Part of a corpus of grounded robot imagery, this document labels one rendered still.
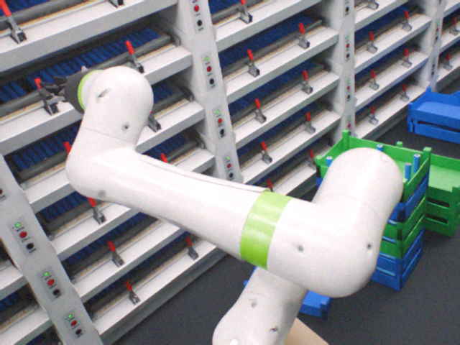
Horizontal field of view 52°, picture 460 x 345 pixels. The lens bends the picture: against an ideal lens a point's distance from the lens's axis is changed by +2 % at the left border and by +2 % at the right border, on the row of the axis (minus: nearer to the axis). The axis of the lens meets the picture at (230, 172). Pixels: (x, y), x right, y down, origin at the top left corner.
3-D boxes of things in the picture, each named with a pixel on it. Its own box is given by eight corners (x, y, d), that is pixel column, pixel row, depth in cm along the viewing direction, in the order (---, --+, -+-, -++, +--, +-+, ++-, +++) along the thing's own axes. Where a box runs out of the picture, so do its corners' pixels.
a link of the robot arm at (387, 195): (300, 293, 117) (427, 159, 78) (274, 349, 107) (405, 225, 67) (256, 264, 119) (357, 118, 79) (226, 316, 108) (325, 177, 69)
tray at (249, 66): (336, 42, 189) (345, 11, 179) (225, 106, 161) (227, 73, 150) (299, 19, 198) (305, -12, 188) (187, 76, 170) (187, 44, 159)
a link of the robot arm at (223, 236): (277, 191, 77) (257, 185, 67) (254, 257, 77) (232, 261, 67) (103, 134, 90) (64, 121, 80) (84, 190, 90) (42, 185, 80)
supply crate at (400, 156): (430, 168, 153) (432, 147, 149) (403, 203, 142) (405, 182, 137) (345, 147, 171) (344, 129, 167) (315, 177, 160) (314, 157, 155)
